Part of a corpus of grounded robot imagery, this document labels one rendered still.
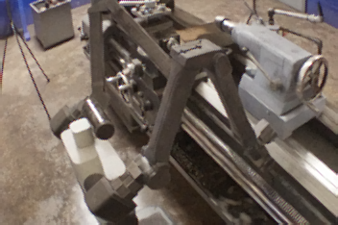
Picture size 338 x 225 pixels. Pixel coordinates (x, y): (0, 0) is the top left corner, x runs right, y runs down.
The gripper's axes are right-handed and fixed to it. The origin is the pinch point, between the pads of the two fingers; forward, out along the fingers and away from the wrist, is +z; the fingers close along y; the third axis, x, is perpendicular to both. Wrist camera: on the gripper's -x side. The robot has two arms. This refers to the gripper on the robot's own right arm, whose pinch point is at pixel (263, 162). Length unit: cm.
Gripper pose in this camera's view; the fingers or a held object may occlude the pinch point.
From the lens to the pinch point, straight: 146.9
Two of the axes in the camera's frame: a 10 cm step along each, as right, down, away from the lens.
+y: -4.9, -4.7, 7.4
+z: 5.0, 5.5, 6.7
